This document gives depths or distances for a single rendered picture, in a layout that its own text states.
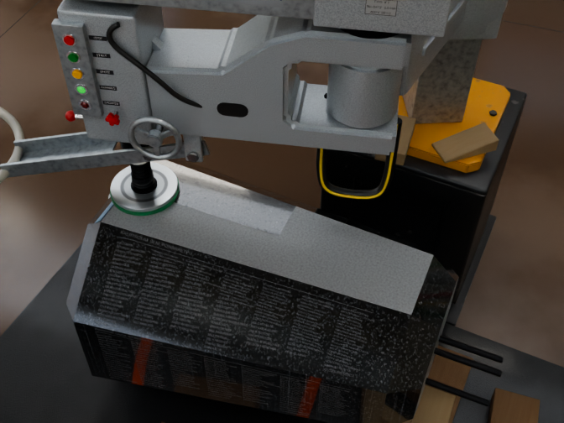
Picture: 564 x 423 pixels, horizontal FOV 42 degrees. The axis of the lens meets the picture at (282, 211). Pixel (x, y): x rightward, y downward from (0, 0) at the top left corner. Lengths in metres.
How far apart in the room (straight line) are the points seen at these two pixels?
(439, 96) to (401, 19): 0.95
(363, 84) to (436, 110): 0.85
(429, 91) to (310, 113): 0.71
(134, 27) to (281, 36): 0.36
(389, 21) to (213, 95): 0.51
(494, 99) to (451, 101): 0.26
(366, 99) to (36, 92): 2.66
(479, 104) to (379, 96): 0.99
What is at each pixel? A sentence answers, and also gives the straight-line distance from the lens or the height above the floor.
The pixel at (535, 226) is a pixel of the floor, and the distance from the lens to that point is 3.56.
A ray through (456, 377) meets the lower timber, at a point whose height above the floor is 0.11.
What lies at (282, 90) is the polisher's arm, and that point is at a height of 1.34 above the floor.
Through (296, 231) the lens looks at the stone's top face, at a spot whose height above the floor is 0.80.
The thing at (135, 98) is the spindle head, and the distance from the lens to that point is 2.02.
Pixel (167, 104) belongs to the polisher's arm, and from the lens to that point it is 2.01.
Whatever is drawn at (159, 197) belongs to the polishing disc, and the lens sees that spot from 2.36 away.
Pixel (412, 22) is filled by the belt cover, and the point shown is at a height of 1.58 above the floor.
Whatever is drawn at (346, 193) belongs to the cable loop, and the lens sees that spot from 2.25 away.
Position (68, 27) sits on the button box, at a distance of 1.93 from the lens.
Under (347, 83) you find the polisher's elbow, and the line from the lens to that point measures 1.89.
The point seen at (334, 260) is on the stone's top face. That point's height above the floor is 0.80.
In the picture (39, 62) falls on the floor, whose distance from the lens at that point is 4.50.
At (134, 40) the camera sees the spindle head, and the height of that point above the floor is 1.45.
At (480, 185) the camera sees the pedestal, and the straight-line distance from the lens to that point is 2.59.
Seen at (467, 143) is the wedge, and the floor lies 0.81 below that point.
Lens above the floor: 2.50
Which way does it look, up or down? 47 degrees down
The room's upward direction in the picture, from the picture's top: straight up
